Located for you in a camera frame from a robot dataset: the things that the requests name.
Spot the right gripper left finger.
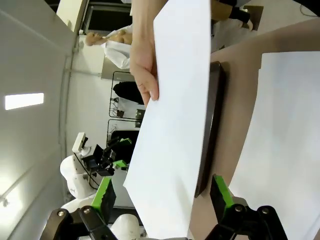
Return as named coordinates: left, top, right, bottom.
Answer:
left=41, top=176, right=121, bottom=240

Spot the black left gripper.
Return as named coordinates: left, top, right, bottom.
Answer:
left=81, top=136, right=133, bottom=177

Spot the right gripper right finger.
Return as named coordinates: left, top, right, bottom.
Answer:
left=209, top=174, right=288, bottom=240

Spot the white A4 paper sheet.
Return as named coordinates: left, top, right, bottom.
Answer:
left=123, top=0, right=213, bottom=240
left=229, top=51, right=320, bottom=240

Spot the person's left forearm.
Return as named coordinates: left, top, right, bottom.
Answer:
left=131, top=0, right=179, bottom=42

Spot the person's left hand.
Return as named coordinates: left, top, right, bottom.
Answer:
left=129, top=37, right=160, bottom=102

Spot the black cloth bundle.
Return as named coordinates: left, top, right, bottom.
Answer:
left=112, top=81, right=145, bottom=105

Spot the dark brown plastic tray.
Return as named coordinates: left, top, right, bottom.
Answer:
left=194, top=60, right=229, bottom=199

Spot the mannequin with brown skirt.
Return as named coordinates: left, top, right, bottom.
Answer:
left=84, top=0, right=254, bottom=70

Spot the ceiling light panel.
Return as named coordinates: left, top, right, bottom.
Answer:
left=4, top=92, right=45, bottom=111

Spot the dark window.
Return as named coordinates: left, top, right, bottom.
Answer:
left=87, top=4, right=133, bottom=31

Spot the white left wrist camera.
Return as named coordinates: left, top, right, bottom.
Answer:
left=71, top=131, right=89, bottom=154

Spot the black wire rack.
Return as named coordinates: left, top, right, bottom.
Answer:
left=107, top=70, right=147, bottom=118

